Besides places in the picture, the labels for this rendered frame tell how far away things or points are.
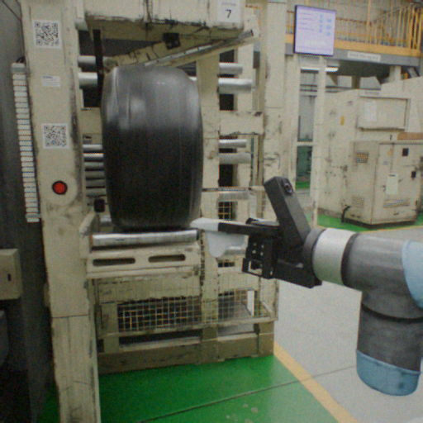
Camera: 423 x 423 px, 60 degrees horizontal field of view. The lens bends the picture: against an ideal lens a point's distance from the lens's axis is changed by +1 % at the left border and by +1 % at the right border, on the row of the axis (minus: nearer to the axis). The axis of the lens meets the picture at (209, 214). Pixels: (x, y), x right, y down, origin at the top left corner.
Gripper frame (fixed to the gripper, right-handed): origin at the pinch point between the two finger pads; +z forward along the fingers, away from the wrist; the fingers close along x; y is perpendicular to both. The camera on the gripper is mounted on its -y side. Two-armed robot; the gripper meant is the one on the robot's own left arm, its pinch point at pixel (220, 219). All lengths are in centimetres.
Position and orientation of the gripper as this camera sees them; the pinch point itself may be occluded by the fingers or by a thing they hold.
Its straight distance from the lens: 65.0
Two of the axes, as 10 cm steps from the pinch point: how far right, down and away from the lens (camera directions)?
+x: 6.9, 0.0, 7.3
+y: -0.9, 9.9, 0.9
